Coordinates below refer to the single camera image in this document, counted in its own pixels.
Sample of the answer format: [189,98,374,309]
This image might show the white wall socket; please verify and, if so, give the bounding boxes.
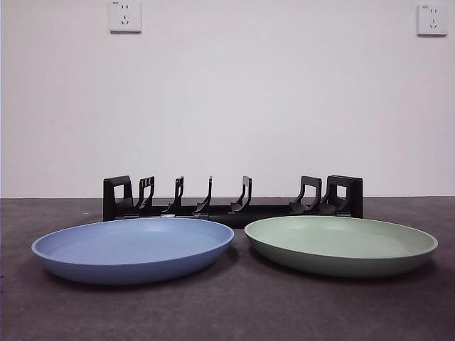
[109,0,142,35]
[416,4,448,37]

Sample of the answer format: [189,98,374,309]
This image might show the blue round plate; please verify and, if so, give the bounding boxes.
[31,217,235,286]

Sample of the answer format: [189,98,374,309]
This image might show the black plate rack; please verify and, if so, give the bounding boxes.
[102,174,364,229]

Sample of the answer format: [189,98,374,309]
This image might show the green round plate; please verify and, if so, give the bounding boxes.
[243,214,439,278]

